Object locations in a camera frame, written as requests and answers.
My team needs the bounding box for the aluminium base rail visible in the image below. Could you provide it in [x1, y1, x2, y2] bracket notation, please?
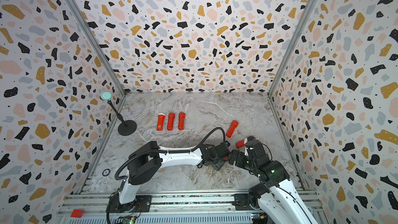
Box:
[55, 189, 327, 224]

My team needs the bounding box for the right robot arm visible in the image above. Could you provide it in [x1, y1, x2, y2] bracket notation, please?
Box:
[229, 136, 317, 224]

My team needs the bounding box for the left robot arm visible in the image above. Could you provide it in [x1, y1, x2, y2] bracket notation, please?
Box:
[106, 141, 230, 214]

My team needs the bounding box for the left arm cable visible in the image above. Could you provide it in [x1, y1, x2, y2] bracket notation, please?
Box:
[192, 127, 227, 150]

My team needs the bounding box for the microphone stand green head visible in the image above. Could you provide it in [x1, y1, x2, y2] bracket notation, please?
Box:
[101, 91, 137, 136]

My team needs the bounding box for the round marker sticker left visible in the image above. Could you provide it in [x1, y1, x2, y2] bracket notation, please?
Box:
[102, 169, 110, 177]

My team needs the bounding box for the red flashlight white rim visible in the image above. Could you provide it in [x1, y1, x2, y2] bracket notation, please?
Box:
[157, 113, 165, 131]

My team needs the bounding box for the red block on rail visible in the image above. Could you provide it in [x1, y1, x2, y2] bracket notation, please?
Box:
[70, 209, 85, 218]

